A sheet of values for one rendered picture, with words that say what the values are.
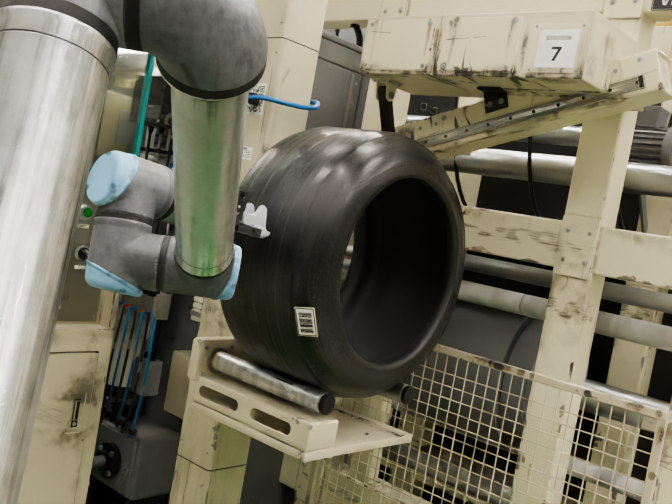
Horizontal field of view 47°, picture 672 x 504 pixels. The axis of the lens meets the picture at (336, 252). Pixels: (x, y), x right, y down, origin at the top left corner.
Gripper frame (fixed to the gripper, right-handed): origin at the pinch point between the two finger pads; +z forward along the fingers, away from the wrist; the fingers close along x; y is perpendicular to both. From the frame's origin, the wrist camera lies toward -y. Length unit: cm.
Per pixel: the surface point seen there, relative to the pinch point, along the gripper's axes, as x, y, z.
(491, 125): -8, 41, 56
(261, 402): 4.0, -33.2, 15.8
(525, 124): -17, 42, 57
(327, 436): -10.5, -35.5, 21.7
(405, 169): -12.0, 20.7, 22.5
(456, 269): -12, 5, 50
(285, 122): 26.9, 28.4, 23.7
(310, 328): -11.1, -14.6, 7.5
